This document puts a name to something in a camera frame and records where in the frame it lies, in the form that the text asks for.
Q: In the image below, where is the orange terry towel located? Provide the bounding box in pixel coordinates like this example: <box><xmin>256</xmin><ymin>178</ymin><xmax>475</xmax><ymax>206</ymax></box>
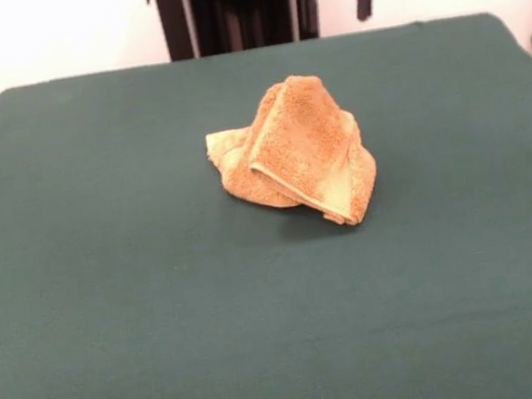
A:
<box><xmin>196</xmin><ymin>63</ymin><xmax>387</xmax><ymax>248</ymax></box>

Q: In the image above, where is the dark green table cloth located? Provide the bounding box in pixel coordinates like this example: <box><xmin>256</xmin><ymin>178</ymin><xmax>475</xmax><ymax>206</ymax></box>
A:
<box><xmin>0</xmin><ymin>3</ymin><xmax>532</xmax><ymax>399</ymax></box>

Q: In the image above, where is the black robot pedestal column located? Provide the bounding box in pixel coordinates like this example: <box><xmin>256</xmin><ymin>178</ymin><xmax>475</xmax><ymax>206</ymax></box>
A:
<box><xmin>145</xmin><ymin>0</ymin><xmax>326</xmax><ymax>66</ymax></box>

